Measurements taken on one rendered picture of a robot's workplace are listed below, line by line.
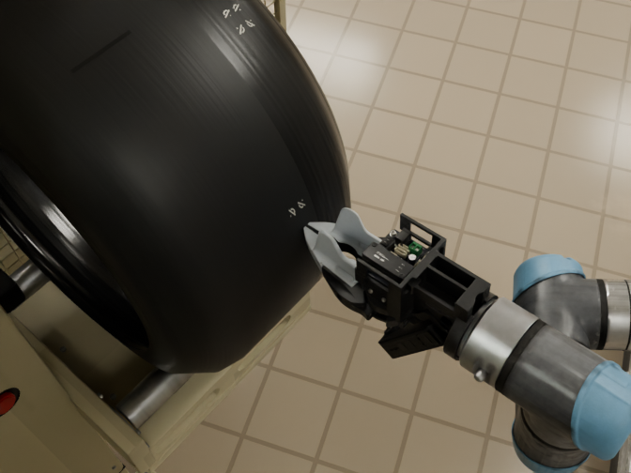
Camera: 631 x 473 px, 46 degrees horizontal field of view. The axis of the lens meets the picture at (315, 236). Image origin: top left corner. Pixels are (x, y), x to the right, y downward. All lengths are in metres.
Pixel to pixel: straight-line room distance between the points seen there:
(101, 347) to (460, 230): 1.35
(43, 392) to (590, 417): 0.65
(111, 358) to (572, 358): 0.78
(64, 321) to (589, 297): 0.83
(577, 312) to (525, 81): 2.01
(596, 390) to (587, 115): 2.10
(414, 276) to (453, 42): 2.21
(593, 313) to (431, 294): 0.20
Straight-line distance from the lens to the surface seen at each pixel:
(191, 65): 0.72
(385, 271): 0.69
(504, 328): 0.67
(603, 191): 2.52
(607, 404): 0.66
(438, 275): 0.68
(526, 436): 0.76
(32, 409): 1.02
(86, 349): 1.25
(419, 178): 2.41
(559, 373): 0.66
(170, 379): 1.08
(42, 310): 1.31
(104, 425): 1.04
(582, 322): 0.81
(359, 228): 0.75
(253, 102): 0.73
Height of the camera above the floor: 1.90
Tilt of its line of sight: 57 degrees down
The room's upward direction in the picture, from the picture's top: straight up
